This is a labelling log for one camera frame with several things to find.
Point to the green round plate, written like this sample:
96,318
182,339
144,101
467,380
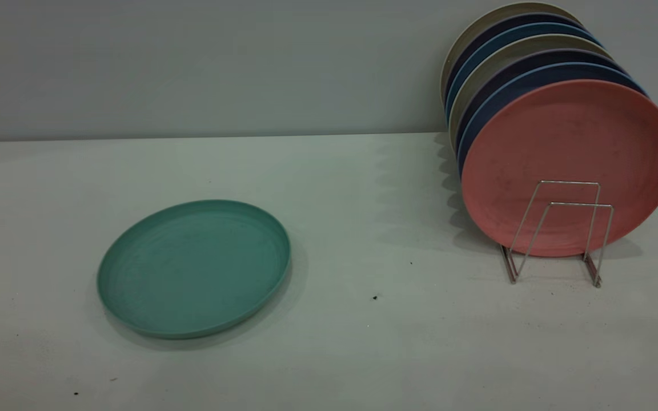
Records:
192,268

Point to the pink round plate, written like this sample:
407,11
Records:
569,148

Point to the teal blue plate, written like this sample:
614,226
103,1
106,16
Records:
534,28

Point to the beige plate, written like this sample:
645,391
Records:
546,41
523,7

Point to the dark purple plate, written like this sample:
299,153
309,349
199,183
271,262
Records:
557,55
529,18

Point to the navy blue plate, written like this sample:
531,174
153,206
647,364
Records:
569,71

